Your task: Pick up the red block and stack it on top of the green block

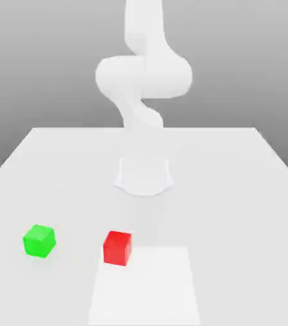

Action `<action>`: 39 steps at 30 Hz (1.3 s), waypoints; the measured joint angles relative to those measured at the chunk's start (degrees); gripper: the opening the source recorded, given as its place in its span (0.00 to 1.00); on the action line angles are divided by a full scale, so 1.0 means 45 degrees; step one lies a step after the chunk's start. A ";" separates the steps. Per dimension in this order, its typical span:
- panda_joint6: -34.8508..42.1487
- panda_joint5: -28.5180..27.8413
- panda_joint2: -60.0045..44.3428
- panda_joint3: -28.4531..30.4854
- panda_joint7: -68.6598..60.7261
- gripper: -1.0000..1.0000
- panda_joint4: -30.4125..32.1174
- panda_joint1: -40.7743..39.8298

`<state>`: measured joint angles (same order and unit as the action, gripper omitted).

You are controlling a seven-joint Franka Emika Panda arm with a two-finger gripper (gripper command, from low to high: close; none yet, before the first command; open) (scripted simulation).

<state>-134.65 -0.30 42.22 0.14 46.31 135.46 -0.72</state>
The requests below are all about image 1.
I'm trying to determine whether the small red cube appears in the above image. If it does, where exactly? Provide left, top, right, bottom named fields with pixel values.
left=103, top=230, right=133, bottom=267

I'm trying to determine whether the small green cube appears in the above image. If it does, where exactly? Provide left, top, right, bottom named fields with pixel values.
left=22, top=223, right=57, bottom=259

